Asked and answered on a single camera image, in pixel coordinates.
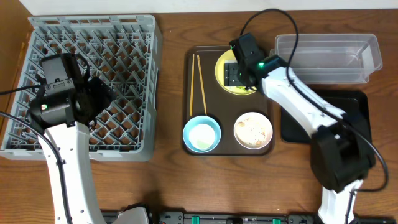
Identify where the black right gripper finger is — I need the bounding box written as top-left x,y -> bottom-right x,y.
223,63 -> 237,86
238,63 -> 249,86

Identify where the green snack wrapper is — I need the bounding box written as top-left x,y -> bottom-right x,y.
229,86 -> 257,95

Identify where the yellow plastic plate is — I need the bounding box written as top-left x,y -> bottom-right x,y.
215,49 -> 257,96

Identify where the wooden chopstick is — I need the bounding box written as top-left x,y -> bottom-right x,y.
197,55 -> 207,116
189,54 -> 195,116

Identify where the white bowl with rice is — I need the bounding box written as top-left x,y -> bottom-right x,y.
233,112 -> 273,150

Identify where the pile of leftover rice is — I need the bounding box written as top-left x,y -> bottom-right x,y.
235,118 -> 267,148

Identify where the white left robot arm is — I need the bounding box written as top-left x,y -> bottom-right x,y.
27,53 -> 150,223

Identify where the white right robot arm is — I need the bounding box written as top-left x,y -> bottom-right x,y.
229,33 -> 376,223

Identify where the clear plastic waste bin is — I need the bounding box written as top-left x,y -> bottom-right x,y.
269,33 -> 383,85

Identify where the black food waste tray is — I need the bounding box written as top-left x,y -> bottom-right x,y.
280,90 -> 372,144

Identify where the dark brown serving tray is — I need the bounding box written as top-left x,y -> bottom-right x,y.
182,45 -> 274,156

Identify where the light blue bowl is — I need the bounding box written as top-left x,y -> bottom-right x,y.
182,116 -> 221,154

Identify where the grey plastic dish rack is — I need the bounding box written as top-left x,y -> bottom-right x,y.
1,15 -> 162,161

